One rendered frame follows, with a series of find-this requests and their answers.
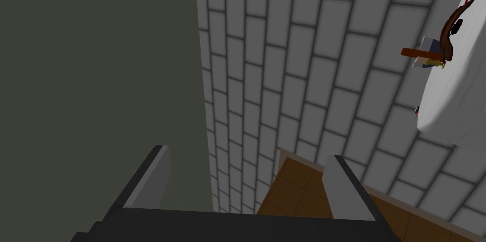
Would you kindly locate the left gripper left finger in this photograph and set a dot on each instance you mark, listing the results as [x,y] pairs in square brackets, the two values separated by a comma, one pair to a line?
[150,183]

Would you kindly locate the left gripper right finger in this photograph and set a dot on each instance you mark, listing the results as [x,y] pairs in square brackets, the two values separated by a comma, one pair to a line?
[347,192]

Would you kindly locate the white round table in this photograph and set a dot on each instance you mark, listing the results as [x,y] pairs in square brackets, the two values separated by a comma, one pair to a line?
[457,78]

